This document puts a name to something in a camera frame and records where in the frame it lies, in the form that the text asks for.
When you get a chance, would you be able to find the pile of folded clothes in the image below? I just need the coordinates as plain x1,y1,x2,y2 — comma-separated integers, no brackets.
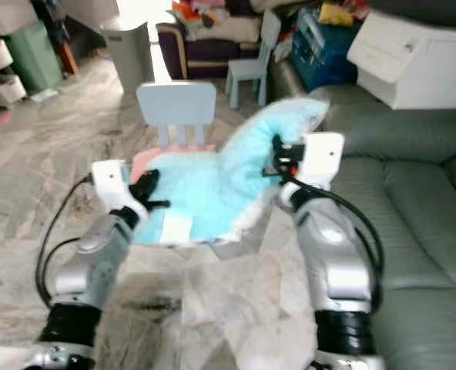
170,0,229,22

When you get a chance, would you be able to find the grey tall lidded bin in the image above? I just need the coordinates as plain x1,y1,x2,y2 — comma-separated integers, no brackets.
102,17,156,97

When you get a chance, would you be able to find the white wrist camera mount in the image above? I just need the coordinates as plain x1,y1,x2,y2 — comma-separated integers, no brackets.
293,133,347,190
91,160,134,210

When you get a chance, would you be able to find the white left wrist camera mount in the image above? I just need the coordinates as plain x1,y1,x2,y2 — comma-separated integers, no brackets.
91,160,134,210

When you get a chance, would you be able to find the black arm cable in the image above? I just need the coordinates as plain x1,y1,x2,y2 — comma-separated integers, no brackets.
35,174,95,308
282,176,387,309

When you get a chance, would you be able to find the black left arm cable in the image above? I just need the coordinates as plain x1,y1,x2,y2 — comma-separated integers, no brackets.
35,174,95,308

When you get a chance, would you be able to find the light blue child chair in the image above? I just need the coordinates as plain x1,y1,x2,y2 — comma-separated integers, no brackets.
136,81,217,150
226,10,283,109

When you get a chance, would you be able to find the blue plastic crate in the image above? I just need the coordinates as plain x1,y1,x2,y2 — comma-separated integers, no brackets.
290,6,365,92

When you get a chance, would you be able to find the white quilted blanket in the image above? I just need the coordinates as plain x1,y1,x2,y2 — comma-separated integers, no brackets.
186,15,262,43

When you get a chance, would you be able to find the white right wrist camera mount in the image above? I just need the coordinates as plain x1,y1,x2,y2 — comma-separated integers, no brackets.
293,133,347,190

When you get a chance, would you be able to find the yellow cloth bundle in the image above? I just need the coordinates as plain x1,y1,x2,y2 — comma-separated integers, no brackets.
318,2,356,28

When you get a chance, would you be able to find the light blue fluffy pillow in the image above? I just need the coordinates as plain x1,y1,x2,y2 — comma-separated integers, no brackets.
126,96,330,247

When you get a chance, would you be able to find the mint green bin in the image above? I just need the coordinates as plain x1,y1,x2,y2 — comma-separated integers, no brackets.
3,19,61,95

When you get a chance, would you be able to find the brown wooden stand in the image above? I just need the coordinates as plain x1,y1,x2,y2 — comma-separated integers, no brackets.
53,19,79,78

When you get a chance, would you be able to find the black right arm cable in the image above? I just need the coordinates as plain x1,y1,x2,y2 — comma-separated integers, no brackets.
282,176,387,309

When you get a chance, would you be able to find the grey green leather sofa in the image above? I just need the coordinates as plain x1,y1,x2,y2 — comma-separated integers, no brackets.
267,58,456,370

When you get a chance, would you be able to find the white cabinet box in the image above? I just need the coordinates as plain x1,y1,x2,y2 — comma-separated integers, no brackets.
347,9,456,111

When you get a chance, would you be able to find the purple fabric sofa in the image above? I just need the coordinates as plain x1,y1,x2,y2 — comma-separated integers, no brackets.
156,15,263,80

